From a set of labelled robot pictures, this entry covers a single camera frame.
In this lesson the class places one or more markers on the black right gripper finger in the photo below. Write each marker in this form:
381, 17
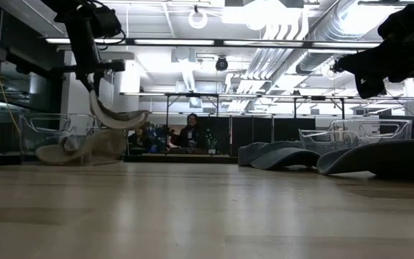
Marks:
368, 64
368, 86

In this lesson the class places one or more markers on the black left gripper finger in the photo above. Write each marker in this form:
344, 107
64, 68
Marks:
98, 82
83, 80

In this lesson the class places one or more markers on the cream baseball cap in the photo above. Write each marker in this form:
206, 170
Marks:
117, 122

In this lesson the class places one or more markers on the grey-blue insoles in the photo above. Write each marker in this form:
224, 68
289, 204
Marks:
383, 158

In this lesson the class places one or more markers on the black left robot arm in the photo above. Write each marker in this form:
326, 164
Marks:
67, 5

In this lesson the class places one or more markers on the clear plastic bin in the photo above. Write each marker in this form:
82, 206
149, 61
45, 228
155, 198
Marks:
41, 133
322, 142

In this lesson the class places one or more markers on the person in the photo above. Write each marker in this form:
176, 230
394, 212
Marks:
140, 138
192, 135

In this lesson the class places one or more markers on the black low platform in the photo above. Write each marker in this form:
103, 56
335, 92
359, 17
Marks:
178, 159

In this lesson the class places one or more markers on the black partition panels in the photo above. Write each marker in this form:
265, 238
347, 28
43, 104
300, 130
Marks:
257, 133

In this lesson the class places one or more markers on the black crossbar with light strips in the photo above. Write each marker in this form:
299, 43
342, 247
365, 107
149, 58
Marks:
219, 43

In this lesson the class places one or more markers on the green succulent plant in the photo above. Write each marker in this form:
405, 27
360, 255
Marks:
211, 142

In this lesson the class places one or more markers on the white patterned plant pot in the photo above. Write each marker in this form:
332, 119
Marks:
213, 151

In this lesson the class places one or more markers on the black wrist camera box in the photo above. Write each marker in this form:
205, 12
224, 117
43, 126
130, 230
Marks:
106, 21

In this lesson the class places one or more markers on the black overhead camera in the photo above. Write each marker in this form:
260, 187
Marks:
336, 67
221, 64

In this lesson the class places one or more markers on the black metal frame table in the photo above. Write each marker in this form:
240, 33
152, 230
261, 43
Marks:
192, 95
318, 98

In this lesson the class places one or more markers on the silver ventilation duct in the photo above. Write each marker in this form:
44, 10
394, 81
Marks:
315, 59

